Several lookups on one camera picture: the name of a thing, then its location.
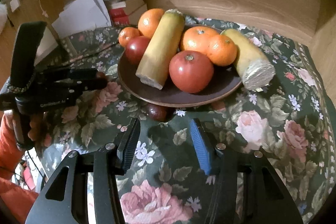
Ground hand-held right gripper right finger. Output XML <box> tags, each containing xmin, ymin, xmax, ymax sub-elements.
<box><xmin>189</xmin><ymin>118</ymin><xmax>304</xmax><ymax>224</ymax></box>

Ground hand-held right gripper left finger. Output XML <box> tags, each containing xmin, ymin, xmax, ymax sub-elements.
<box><xmin>25</xmin><ymin>117</ymin><xmax>141</xmax><ymax>224</ymax></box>

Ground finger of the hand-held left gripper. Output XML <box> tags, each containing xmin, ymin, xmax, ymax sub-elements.
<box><xmin>63</xmin><ymin>77</ymin><xmax>108</xmax><ymax>100</ymax></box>
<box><xmin>34</xmin><ymin>68</ymin><xmax>100</xmax><ymax>81</ymax></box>

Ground dark plum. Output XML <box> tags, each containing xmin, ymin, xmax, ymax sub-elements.
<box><xmin>146</xmin><ymin>103</ymin><xmax>168</xmax><ymax>122</ymax></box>

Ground dark brown round plate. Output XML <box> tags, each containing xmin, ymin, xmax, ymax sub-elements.
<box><xmin>117</xmin><ymin>23</ymin><xmax>243</xmax><ymax>107</ymax></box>

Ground red tomato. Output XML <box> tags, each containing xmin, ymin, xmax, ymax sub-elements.
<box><xmin>124</xmin><ymin>35</ymin><xmax>151</xmax><ymax>65</ymax></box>
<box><xmin>169</xmin><ymin>50</ymin><xmax>214</xmax><ymax>94</ymax></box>

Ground small tangerine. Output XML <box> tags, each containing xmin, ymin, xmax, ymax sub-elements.
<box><xmin>207</xmin><ymin>34</ymin><xmax>238</xmax><ymax>67</ymax></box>
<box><xmin>118</xmin><ymin>27</ymin><xmax>141</xmax><ymax>47</ymax></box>

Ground long yellow-green squash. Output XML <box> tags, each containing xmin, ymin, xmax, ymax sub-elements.
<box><xmin>135</xmin><ymin>9</ymin><xmax>185</xmax><ymax>90</ymax></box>

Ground medium orange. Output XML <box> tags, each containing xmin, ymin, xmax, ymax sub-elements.
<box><xmin>138</xmin><ymin>8</ymin><xmax>166</xmax><ymax>39</ymax></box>

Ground large orange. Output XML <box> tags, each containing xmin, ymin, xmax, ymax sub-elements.
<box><xmin>179</xmin><ymin>26</ymin><xmax>223</xmax><ymax>55</ymax></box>

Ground person's left hand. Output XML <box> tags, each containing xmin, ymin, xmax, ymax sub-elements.
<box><xmin>28</xmin><ymin>112</ymin><xmax>53</xmax><ymax>147</ymax></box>

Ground white paper sheets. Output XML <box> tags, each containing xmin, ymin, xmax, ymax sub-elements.
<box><xmin>34</xmin><ymin>0</ymin><xmax>112</xmax><ymax>64</ymax></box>

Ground floral tablecloth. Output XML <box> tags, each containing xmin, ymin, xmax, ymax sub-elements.
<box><xmin>0</xmin><ymin>18</ymin><xmax>336</xmax><ymax>224</ymax></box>

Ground stack of books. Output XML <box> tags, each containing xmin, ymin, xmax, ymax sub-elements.
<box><xmin>101</xmin><ymin>0</ymin><xmax>147</xmax><ymax>26</ymax></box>

